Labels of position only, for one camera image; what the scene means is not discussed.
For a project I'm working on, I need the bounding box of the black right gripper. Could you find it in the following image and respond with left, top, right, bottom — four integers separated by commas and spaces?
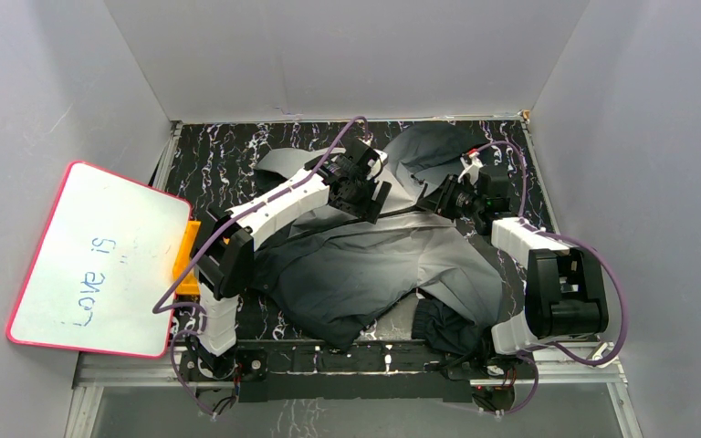
415, 172, 485, 220

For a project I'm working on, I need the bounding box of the grey and black jacket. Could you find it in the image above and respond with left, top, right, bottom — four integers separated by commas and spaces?
251, 122, 503, 349

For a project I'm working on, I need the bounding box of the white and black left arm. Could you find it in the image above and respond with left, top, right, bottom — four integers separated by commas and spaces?
191, 139, 391, 380

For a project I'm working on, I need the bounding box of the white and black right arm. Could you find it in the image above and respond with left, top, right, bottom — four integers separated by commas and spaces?
416, 164, 609, 378

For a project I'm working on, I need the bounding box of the orange plastic bin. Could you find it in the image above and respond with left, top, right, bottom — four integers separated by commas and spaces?
172, 221, 201, 297

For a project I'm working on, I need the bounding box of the pink framed whiteboard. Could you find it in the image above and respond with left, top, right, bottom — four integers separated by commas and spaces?
6, 162, 192, 358

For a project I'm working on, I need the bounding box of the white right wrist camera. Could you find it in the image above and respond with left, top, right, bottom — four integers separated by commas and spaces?
458, 148, 484, 184

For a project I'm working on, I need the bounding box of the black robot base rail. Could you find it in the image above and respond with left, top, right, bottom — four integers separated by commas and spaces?
175, 341, 539, 413

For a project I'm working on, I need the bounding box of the silver bracket at table corner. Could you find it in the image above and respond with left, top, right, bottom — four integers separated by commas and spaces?
588, 342, 614, 369

